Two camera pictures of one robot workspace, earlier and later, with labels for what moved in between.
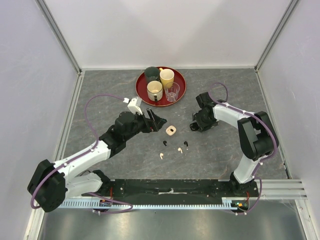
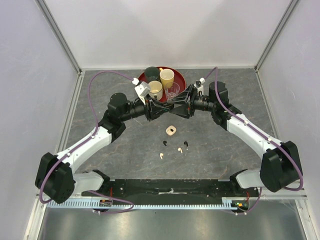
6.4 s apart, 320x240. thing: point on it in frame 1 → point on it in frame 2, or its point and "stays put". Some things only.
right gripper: x=202 y=126 → x=187 y=110
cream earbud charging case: x=171 y=130 stays put
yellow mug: x=166 y=75 stays put
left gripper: x=151 y=124 → x=154 y=109
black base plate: x=172 y=189 stays put
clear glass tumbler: x=172 y=90 stays put
